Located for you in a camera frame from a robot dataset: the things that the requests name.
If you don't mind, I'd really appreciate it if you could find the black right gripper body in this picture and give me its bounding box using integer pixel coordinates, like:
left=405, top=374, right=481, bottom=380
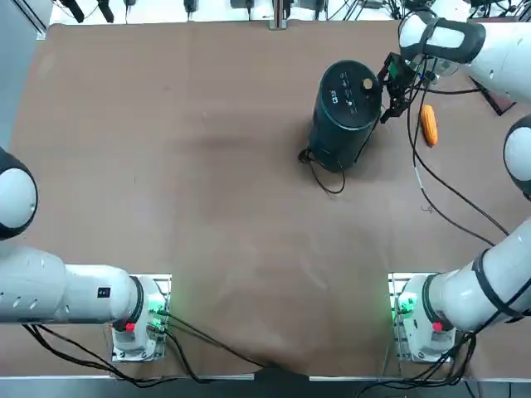
left=378, top=51, right=418, bottom=95

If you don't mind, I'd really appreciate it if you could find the yellow corn cob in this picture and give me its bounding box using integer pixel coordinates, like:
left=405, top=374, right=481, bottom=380
left=418, top=104, right=440, bottom=147

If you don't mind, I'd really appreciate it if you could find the dark green air fryer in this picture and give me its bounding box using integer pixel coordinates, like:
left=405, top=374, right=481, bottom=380
left=306, top=60, right=383, bottom=173

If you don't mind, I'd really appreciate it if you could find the dark wooden tray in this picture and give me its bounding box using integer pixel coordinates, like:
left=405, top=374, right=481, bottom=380
left=468, top=75, right=518, bottom=118

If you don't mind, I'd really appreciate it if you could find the black arm cable white sleeve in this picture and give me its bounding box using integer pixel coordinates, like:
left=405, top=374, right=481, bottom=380
left=404, top=57, right=511, bottom=248

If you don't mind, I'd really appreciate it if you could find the black air fryer cord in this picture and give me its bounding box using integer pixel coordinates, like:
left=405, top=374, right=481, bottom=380
left=297, top=147, right=347, bottom=196

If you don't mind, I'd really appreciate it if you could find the aluminium profile post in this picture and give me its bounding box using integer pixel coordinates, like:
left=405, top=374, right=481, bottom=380
left=269, top=0, right=290, bottom=31

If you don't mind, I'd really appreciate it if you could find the black base cable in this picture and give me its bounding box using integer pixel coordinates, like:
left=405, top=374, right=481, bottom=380
left=163, top=313, right=275, bottom=370

